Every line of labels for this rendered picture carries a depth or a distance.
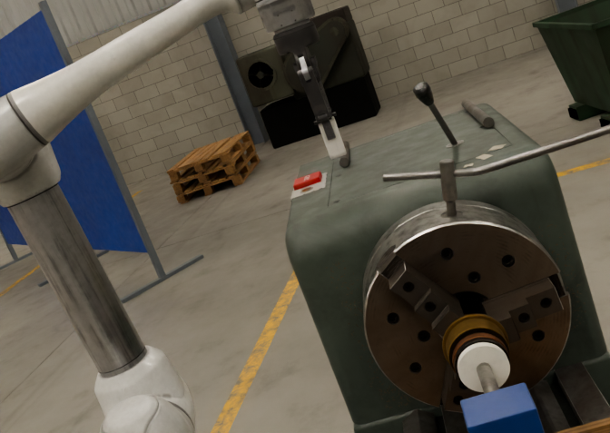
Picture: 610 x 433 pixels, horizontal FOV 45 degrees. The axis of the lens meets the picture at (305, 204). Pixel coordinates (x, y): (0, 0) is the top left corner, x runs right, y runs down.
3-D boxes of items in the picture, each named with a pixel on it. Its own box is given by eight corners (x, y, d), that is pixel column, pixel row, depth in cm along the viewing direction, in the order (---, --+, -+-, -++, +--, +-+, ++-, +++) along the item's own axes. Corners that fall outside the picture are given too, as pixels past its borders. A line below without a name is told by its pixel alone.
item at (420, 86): (418, 108, 140) (410, 83, 139) (435, 102, 140) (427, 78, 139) (419, 111, 137) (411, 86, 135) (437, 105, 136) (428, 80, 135)
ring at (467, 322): (431, 316, 109) (438, 345, 100) (494, 297, 107) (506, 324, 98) (450, 370, 111) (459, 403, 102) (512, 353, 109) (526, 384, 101)
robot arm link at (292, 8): (251, 4, 122) (264, 39, 123) (303, -16, 120) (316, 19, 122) (258, 3, 130) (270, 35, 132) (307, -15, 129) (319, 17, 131)
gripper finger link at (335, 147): (333, 116, 130) (333, 117, 130) (347, 153, 132) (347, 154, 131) (317, 122, 131) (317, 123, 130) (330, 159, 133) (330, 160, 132)
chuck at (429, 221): (377, 392, 128) (349, 220, 120) (563, 371, 125) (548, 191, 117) (378, 421, 120) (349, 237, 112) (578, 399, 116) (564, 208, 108)
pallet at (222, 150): (204, 179, 1020) (192, 149, 1010) (261, 160, 1001) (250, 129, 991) (177, 206, 902) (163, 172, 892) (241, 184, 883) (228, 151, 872)
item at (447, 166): (445, 235, 114) (437, 162, 111) (447, 230, 116) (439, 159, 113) (459, 234, 114) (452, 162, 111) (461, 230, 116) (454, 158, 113)
